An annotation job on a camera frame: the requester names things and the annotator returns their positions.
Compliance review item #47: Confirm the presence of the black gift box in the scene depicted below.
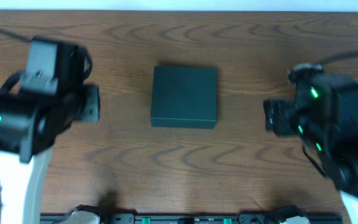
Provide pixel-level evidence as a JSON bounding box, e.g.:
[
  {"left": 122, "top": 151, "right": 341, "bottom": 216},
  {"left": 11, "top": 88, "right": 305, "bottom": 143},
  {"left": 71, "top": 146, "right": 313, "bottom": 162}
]
[{"left": 150, "top": 66, "right": 218, "bottom": 129}]

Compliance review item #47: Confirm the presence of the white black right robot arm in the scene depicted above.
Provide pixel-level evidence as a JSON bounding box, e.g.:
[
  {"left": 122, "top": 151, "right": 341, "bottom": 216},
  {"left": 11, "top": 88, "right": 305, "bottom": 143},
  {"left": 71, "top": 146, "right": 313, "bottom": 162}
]
[{"left": 263, "top": 63, "right": 358, "bottom": 223}]

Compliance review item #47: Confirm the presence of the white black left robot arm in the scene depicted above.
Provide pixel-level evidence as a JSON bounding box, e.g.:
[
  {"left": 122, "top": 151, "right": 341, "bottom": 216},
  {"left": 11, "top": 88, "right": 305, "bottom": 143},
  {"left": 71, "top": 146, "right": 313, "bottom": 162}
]
[{"left": 0, "top": 37, "right": 100, "bottom": 223}]

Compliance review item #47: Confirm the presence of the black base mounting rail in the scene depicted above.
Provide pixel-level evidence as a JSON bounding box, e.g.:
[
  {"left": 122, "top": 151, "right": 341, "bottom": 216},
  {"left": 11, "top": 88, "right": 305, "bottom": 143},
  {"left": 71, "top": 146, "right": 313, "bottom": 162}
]
[{"left": 40, "top": 205, "right": 343, "bottom": 224}]

